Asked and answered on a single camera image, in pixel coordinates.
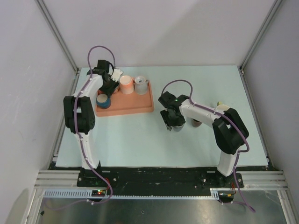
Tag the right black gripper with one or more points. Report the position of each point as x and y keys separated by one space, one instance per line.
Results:
x=169 y=123

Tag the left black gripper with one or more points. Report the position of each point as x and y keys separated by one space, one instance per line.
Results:
x=110 y=91

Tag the grey blue mug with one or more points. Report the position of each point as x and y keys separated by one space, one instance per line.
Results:
x=178 y=128

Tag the brown mug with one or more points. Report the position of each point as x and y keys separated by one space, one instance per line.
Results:
x=196 y=123

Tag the yellow faceted mug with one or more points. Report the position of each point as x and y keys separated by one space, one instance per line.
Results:
x=221 y=107

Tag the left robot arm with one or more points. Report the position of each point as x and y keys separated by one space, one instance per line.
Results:
x=79 y=113

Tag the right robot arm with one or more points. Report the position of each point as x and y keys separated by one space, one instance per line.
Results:
x=229 y=130

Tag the small pink mug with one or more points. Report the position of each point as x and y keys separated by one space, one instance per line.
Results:
x=116 y=89

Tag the dark blue mug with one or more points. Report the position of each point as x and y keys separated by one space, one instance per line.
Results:
x=103 y=101

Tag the large peach mug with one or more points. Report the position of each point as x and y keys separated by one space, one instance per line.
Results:
x=126 y=85

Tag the clear glass mug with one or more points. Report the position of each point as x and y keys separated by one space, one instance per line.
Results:
x=141 y=85

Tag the salmon plastic tray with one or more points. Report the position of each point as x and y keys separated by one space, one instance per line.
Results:
x=133 y=103

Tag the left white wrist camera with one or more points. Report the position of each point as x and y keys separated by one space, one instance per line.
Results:
x=117 y=73

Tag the white cable duct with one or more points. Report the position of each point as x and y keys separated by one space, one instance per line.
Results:
x=96 y=194

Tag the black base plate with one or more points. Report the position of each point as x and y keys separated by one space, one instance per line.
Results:
x=158 y=181

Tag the left aluminium frame post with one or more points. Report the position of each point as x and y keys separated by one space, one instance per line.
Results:
x=56 y=33

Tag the aluminium frame post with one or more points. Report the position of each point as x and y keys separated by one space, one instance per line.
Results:
x=272 y=13
x=56 y=33

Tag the aluminium front rail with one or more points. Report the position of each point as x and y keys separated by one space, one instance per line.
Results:
x=253 y=180

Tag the right aluminium frame post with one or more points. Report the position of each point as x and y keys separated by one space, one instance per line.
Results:
x=272 y=13

